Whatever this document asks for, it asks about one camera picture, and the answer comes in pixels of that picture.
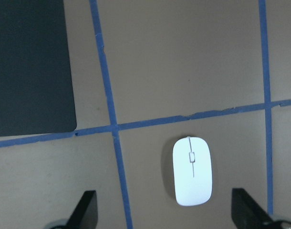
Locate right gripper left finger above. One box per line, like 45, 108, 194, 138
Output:
65, 190, 98, 229

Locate white computer mouse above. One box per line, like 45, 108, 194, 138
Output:
172, 136, 213, 207

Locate black mousepad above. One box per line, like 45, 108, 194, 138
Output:
0, 0, 77, 137

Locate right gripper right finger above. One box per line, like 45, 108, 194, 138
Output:
231, 188, 273, 229

